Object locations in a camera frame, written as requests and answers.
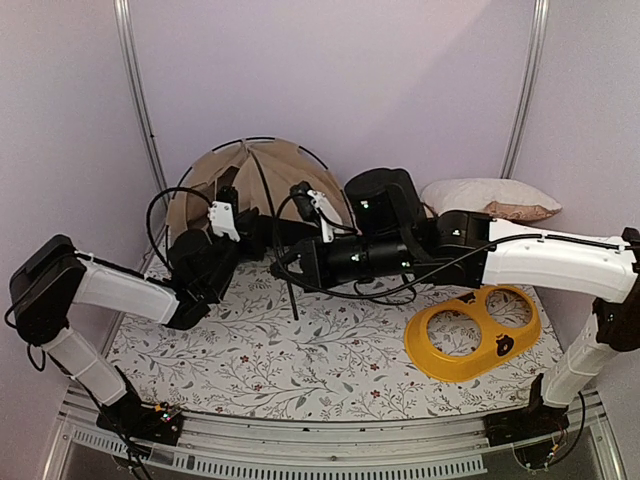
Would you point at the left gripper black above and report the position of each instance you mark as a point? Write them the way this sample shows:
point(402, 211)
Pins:
point(247, 227)

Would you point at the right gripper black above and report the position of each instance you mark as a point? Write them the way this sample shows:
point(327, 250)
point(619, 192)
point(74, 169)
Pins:
point(315, 271)

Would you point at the beige fabric pet tent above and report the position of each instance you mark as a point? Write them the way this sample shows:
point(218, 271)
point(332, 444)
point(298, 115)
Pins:
point(189, 212)

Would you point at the white and brown pillow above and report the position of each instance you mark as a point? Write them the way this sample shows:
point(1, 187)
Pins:
point(500, 198)

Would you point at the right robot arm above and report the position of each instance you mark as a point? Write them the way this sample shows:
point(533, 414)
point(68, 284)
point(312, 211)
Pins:
point(468, 249)

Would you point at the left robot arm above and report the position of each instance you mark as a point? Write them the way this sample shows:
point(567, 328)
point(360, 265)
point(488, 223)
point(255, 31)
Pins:
point(58, 276)

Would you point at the floral table mat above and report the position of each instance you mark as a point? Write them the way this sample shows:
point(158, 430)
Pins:
point(265, 352)

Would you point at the yellow double bowl holder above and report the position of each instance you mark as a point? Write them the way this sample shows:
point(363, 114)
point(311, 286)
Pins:
point(472, 334)

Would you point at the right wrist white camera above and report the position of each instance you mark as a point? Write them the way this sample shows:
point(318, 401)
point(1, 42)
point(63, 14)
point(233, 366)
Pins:
point(314, 207)

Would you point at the metal base rail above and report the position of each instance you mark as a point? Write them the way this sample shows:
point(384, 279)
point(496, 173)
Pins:
point(225, 447)

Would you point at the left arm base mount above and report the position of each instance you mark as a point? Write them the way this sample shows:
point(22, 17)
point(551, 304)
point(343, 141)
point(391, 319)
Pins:
point(132, 418)

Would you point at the left aluminium frame post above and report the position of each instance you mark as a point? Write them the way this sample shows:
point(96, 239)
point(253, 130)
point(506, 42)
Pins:
point(125, 30)

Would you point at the aluminium frame post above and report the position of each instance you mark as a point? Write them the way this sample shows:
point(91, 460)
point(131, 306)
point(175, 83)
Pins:
point(532, 66)
point(125, 30)

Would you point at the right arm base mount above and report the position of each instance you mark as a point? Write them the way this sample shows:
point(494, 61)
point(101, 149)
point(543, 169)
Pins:
point(534, 420)

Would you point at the right aluminium frame post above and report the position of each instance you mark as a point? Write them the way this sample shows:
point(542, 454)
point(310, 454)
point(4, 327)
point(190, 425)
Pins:
point(532, 66)

